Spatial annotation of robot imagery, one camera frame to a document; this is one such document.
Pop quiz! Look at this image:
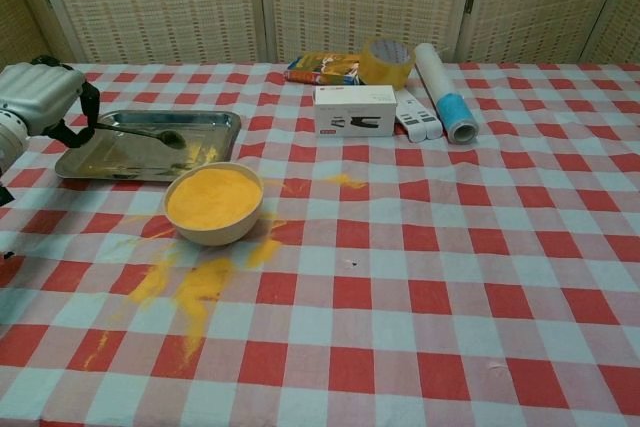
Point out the red white checkered tablecloth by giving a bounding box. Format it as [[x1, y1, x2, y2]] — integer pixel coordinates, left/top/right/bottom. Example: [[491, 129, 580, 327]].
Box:
[[0, 60, 640, 427]]

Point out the yellow orange snack packet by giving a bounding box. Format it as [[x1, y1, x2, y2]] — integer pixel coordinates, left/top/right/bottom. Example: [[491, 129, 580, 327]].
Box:
[[283, 51, 366, 86]]

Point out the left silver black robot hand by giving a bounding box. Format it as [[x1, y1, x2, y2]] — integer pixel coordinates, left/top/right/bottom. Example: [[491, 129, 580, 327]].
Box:
[[0, 55, 101, 149]]

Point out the rectangular steel tray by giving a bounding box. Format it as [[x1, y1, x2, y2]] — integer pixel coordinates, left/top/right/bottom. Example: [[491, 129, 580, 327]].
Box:
[[53, 109, 243, 183]]

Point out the white roll with blue label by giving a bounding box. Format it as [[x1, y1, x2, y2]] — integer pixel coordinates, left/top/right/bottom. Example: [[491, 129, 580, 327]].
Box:
[[413, 42, 479, 144]]

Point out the yellow powder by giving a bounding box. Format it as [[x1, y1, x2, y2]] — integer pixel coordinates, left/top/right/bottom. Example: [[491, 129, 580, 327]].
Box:
[[112, 211, 286, 363]]

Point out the dark metal spoon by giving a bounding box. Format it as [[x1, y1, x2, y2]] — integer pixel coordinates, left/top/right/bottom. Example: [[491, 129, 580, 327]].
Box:
[[94, 121, 184, 147]]

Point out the yellow bowl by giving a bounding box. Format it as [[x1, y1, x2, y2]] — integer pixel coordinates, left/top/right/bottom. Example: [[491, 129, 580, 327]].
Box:
[[163, 160, 265, 247]]

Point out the white stapler box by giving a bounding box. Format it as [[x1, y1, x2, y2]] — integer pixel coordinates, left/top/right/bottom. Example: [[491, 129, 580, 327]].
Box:
[[313, 85, 399, 139]]

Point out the clear packing tape roll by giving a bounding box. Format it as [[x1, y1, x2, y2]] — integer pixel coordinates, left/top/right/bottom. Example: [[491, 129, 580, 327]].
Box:
[[360, 36, 416, 88]]

